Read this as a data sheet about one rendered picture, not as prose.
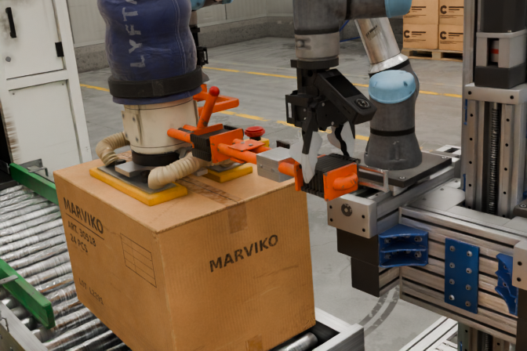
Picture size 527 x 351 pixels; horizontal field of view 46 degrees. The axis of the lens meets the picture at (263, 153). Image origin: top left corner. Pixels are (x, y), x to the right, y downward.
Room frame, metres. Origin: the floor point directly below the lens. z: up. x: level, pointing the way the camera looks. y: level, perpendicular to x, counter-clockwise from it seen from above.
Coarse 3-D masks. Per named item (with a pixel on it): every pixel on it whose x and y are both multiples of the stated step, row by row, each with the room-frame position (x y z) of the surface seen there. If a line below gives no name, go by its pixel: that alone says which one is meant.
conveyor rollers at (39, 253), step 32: (0, 192) 3.01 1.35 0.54; (32, 192) 2.95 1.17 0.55; (0, 224) 2.57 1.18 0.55; (32, 224) 2.56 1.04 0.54; (0, 256) 2.23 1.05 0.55; (32, 256) 2.21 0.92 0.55; (64, 256) 2.19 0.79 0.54; (0, 288) 1.96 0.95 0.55; (64, 288) 1.92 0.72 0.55; (32, 320) 1.74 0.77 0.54; (64, 320) 1.72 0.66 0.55; (96, 320) 1.70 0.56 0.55
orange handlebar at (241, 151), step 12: (204, 96) 1.82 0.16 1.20; (228, 96) 1.74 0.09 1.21; (216, 108) 1.65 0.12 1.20; (228, 108) 1.68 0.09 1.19; (168, 132) 1.43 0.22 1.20; (180, 132) 1.39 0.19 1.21; (240, 144) 1.23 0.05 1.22; (252, 144) 1.21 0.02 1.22; (264, 144) 1.22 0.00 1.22; (240, 156) 1.20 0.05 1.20; (252, 156) 1.17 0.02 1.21; (288, 168) 1.08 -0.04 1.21; (336, 180) 0.99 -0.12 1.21; (348, 180) 0.99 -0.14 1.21
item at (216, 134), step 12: (192, 132) 1.32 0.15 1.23; (204, 132) 1.34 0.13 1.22; (216, 132) 1.33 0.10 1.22; (228, 132) 1.28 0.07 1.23; (240, 132) 1.30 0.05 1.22; (192, 144) 1.32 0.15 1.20; (204, 144) 1.27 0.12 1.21; (216, 144) 1.27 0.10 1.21; (228, 144) 1.28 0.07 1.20; (204, 156) 1.27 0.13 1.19; (216, 156) 1.26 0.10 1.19; (228, 156) 1.28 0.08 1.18
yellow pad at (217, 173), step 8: (208, 168) 1.47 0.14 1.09; (216, 168) 1.45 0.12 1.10; (224, 168) 1.45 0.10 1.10; (232, 168) 1.46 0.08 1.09; (240, 168) 1.45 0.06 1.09; (248, 168) 1.46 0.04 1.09; (208, 176) 1.45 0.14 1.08; (216, 176) 1.42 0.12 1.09; (224, 176) 1.42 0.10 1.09; (232, 176) 1.43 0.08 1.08; (240, 176) 1.44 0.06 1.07
